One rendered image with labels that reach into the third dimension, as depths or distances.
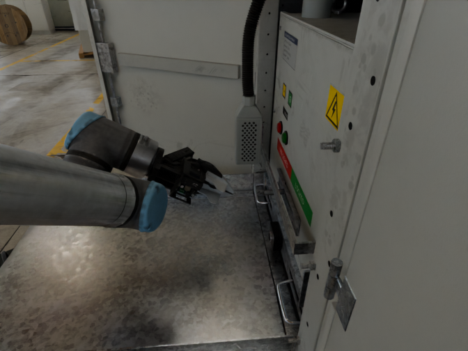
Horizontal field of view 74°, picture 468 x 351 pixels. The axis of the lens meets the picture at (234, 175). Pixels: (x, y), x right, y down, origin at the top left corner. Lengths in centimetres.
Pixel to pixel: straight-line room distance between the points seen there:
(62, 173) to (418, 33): 37
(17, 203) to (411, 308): 35
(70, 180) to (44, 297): 49
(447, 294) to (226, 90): 92
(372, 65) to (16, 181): 35
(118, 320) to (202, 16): 83
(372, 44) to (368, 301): 21
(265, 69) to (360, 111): 64
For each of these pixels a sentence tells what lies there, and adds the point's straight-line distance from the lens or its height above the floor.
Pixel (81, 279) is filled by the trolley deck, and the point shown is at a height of 85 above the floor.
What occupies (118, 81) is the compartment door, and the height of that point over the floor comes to 113.
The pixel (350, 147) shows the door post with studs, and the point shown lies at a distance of 33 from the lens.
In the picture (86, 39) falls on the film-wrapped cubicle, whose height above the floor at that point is 36.
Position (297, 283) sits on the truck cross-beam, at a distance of 70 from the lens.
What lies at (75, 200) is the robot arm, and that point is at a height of 123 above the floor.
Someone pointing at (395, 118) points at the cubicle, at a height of 139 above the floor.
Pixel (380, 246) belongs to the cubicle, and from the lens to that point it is 25.
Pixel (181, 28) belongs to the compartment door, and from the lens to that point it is 107.
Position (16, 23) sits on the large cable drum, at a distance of 1020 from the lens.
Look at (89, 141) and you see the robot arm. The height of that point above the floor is 119.
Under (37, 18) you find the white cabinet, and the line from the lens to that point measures 1193.
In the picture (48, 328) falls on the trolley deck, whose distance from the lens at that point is 82.
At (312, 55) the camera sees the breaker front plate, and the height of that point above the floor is 135.
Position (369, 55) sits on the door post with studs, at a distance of 30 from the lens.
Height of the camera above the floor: 146
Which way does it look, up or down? 32 degrees down
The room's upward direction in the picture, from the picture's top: straight up
